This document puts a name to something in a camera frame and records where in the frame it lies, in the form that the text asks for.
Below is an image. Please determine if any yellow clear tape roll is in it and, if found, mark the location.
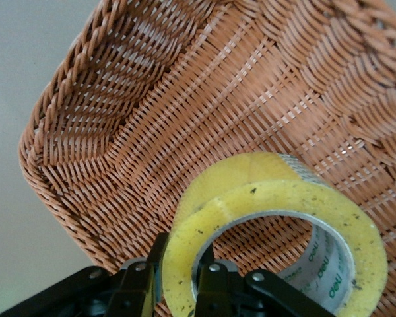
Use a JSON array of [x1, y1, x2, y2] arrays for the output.
[[161, 152, 389, 317]]

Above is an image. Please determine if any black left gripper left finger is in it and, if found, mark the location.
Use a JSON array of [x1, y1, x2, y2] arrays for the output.
[[0, 232, 170, 317]]

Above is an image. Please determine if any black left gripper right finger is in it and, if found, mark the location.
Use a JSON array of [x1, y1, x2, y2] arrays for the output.
[[195, 244, 335, 317]]

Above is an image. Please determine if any brown wicker basket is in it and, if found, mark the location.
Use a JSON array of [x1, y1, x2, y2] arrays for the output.
[[18, 0, 396, 317]]

